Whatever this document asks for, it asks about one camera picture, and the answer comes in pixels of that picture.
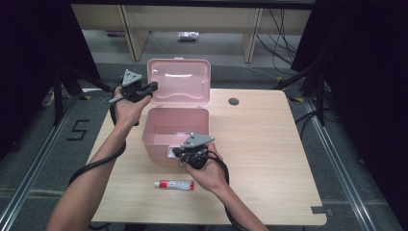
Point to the pink storage box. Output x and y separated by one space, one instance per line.
176 122

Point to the black metal stand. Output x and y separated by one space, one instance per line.
320 96
58 96

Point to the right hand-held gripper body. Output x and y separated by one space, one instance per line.
194 157

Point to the red and white ointment tube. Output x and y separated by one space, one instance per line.
176 185

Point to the person's right hand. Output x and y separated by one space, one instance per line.
211 174

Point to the black curtain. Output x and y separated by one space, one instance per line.
32 64
369 80

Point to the beige desk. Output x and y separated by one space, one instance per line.
192 19

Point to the aluminium floor rail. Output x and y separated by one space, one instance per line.
340 166
38 160

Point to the grey table grommet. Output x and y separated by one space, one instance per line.
234 101

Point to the person's left hand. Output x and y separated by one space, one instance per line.
128 112

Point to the yellow and black floor tape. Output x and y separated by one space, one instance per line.
85 97
296 99

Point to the dark tape patch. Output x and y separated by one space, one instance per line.
320 210

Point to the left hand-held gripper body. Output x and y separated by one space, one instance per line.
131 91

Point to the silver foil packet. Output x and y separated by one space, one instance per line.
188 36

